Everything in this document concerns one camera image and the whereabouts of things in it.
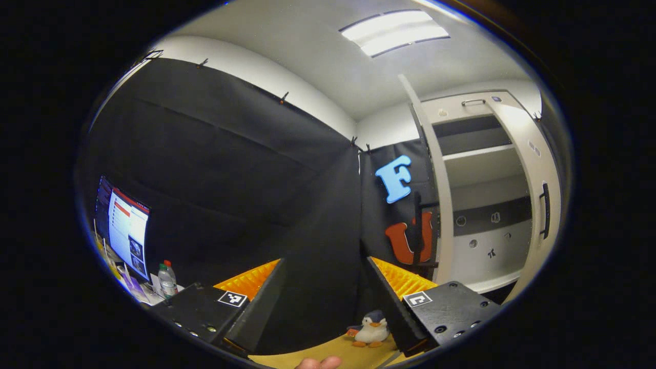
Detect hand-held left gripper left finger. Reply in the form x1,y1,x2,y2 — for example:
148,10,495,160
149,258,288,358

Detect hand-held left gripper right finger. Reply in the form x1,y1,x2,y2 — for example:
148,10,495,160
366,256,503,358

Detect grey cabinet door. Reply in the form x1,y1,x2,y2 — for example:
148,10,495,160
484,91,563,303
399,73,456,285

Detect red cap clear bottle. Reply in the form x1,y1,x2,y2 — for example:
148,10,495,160
157,260,178,299

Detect grey cabinet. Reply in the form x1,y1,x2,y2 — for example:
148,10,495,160
418,90,544,295

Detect penguin plush toy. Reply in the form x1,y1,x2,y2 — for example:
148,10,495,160
346,310,391,349

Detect white papers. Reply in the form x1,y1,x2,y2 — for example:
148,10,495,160
115,264,185,307

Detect black backdrop cloth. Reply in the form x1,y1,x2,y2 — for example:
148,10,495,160
77,49,441,354

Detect computer monitor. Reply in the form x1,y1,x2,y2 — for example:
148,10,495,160
94,176,152,282

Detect large ceiling light panel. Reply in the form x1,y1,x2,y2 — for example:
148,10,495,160
338,9,450,58

